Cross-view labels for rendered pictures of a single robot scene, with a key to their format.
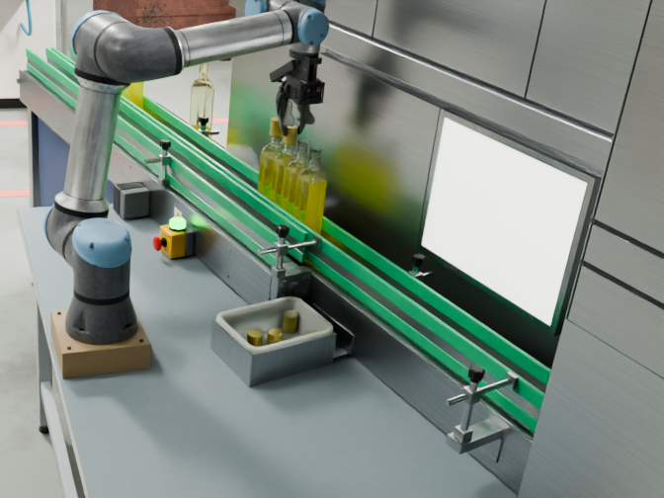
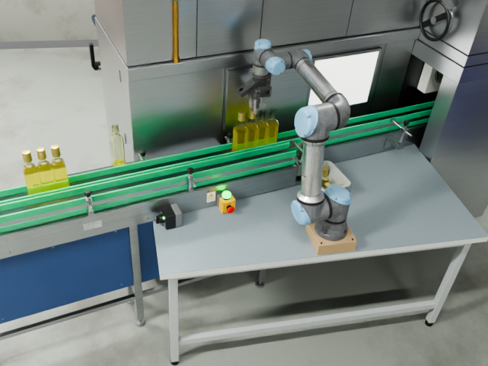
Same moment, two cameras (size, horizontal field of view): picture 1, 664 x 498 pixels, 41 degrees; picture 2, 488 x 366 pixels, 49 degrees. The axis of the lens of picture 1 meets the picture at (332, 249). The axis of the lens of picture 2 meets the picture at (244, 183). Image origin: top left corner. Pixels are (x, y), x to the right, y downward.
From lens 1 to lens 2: 2.98 m
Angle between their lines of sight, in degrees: 67
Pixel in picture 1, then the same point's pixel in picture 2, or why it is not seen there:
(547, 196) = (364, 63)
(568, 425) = (456, 108)
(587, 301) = (465, 75)
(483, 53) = (325, 28)
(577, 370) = (460, 94)
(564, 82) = (362, 23)
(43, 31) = not seen: outside the picture
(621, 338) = (473, 78)
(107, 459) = (405, 238)
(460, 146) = (324, 67)
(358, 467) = (392, 178)
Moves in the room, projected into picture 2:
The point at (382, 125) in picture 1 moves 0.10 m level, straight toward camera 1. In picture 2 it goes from (279, 81) to (299, 85)
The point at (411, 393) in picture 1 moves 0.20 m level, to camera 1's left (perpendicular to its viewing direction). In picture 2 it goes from (353, 155) to (350, 176)
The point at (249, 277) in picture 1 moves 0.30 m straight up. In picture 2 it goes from (280, 178) to (287, 128)
